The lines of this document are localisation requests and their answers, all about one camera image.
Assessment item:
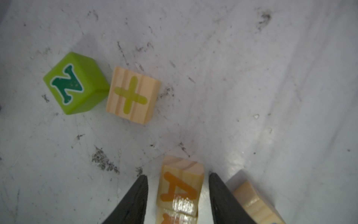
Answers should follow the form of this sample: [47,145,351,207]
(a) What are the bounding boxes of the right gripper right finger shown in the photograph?
[208,173,255,224]

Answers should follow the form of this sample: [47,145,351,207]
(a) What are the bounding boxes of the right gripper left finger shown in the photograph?
[103,175,148,224]

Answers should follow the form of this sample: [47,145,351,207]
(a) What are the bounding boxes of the wooden block letter A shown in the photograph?
[156,155,205,217]

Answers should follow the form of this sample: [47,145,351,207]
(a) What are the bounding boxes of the wooden block letter F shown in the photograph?
[233,181,286,224]

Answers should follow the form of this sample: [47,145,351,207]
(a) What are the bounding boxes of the green block letter N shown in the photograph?
[43,52,110,115]

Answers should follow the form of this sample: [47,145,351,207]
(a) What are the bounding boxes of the wooden block plus sign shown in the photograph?
[106,66,161,125]

